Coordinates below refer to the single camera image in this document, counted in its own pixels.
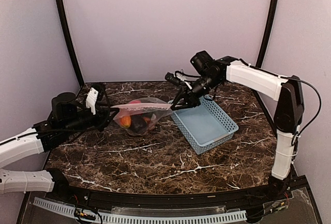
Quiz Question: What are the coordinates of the right black frame post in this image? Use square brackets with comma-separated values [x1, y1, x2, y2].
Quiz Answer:
[255, 0, 278, 68]

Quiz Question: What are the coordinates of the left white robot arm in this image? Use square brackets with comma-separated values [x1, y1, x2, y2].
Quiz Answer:
[1, 84, 119, 201]

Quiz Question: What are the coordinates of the left black frame post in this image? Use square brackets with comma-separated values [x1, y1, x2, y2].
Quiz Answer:
[55, 0, 85, 88]

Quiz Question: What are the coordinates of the white slotted cable duct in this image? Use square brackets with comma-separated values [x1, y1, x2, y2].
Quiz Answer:
[33, 197, 247, 224]

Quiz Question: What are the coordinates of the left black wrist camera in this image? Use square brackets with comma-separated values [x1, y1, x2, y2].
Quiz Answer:
[51, 92, 77, 122]

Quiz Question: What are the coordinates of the black frame post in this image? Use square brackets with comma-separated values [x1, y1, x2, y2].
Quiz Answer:
[55, 0, 85, 88]
[255, 0, 278, 68]

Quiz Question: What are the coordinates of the light blue plastic basket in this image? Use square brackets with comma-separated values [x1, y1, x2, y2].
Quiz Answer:
[171, 95, 239, 155]

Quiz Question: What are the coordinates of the purple eggplant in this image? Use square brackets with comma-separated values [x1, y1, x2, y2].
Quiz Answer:
[129, 115, 151, 135]

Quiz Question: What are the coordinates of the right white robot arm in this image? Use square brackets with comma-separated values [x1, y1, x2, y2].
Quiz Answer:
[165, 51, 305, 180]

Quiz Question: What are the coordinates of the clear zip top bag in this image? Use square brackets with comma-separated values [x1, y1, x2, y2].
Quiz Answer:
[113, 97, 173, 136]

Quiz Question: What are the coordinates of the orange persimmon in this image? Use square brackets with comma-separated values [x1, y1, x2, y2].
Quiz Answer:
[119, 116, 131, 129]

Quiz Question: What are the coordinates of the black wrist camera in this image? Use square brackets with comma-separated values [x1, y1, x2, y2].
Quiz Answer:
[190, 51, 214, 76]
[51, 92, 77, 122]

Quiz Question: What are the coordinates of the black front rail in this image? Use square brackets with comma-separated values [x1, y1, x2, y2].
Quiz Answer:
[46, 185, 290, 210]

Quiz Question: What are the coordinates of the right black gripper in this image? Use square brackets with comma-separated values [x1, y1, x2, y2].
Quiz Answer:
[171, 73, 222, 110]

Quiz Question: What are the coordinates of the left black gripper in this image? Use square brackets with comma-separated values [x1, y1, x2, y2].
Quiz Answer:
[63, 102, 119, 136]

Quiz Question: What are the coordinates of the red apple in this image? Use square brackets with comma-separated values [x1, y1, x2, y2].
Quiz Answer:
[129, 99, 141, 104]

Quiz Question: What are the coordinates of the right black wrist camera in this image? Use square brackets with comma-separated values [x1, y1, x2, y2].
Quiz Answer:
[190, 51, 214, 76]

